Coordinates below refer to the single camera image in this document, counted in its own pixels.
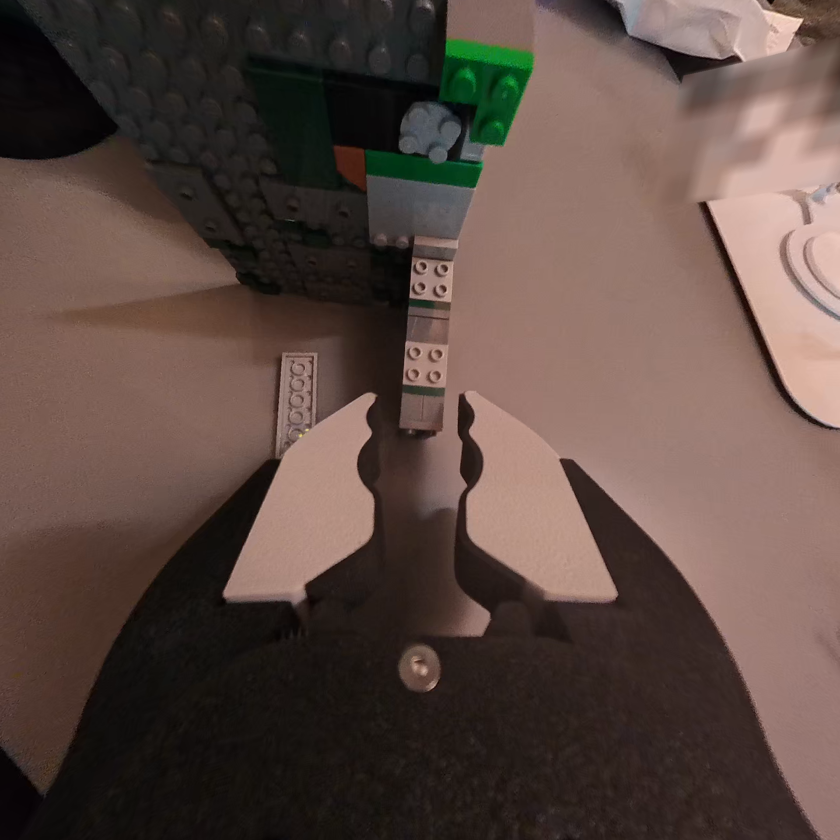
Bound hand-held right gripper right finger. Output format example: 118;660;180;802
455;390;620;605

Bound white book stand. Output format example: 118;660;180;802
705;187;840;429

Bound grey brick plate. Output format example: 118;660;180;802
276;353;319;459

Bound grey brick pillar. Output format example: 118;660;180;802
399;238;459;435

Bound grey brick baseplate build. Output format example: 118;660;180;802
20;0;534;309

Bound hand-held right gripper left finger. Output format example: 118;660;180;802
222;392;388;608

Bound printed clear plastic bag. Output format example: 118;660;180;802
604;0;805;64

